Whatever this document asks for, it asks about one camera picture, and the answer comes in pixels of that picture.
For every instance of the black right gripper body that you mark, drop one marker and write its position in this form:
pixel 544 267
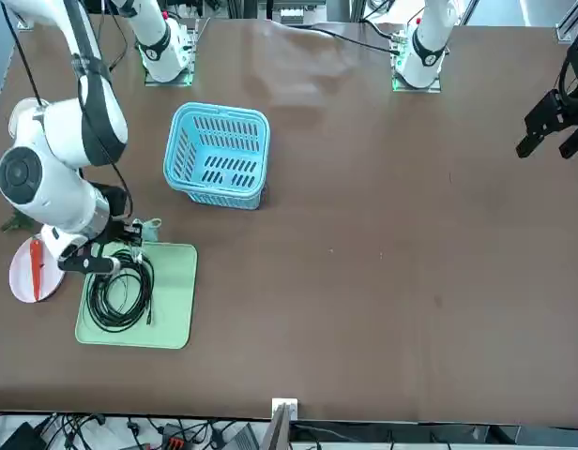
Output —
pixel 117 201

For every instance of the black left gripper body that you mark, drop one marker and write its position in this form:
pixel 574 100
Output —
pixel 577 70

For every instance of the red toy carrot green leaves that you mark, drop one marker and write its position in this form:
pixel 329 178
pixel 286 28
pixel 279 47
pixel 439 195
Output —
pixel 37 267

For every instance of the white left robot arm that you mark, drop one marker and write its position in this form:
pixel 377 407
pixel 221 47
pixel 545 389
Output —
pixel 430 37

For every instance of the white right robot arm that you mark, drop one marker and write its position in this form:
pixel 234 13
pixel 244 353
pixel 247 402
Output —
pixel 50 187

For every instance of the light blue plastic basket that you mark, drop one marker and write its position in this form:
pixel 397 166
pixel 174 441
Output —
pixel 181 154

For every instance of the light green tray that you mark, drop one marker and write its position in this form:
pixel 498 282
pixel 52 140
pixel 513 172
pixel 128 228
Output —
pixel 171 290

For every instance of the pink round plate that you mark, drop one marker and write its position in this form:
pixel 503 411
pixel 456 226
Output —
pixel 21 281

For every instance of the power strip red switches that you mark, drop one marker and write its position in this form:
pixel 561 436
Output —
pixel 178 436

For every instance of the aluminium corner bracket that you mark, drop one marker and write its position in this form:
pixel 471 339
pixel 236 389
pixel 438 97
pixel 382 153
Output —
pixel 25 24
pixel 570 25

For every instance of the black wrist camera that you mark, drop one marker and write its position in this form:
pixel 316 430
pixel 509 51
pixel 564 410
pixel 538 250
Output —
pixel 87 265

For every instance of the aluminium frame post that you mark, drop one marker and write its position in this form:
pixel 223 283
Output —
pixel 284 422

